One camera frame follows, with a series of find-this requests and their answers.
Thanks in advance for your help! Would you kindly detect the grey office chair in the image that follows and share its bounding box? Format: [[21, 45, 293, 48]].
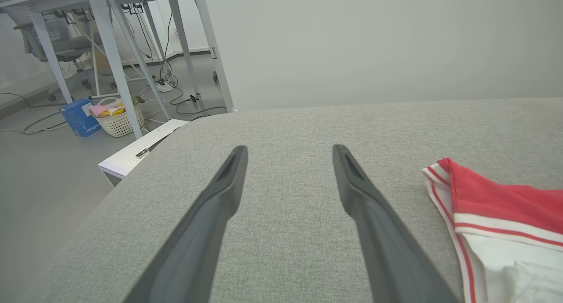
[[0, 0, 105, 102]]

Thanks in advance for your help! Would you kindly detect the blue cardboard box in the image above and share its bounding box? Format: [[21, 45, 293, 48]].
[[58, 98, 103, 138]]

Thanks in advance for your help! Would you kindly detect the pink cloth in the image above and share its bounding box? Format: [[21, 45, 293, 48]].
[[89, 103, 116, 117]]

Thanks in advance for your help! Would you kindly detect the white power strip with cables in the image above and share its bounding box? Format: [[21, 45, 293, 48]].
[[143, 13, 229, 121]]

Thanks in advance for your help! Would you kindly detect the white woven laundry basket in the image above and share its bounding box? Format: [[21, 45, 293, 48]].
[[90, 97, 146, 138]]

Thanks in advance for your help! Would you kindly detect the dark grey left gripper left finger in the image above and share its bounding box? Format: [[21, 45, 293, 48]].
[[123, 145, 249, 303]]

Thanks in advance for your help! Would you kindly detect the white box with black handle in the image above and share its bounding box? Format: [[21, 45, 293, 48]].
[[98, 118, 190, 187]]

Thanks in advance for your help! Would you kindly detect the grey fabric sofa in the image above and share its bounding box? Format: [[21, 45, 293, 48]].
[[22, 97, 563, 303]]

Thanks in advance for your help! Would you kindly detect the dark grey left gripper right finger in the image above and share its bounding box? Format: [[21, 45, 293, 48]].
[[332, 144, 460, 303]]

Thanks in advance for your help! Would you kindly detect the red and white basketball jersey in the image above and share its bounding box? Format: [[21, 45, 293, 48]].
[[422, 157, 563, 303]]

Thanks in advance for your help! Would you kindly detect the yellow cloth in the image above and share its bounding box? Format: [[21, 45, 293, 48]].
[[100, 106, 129, 118]]

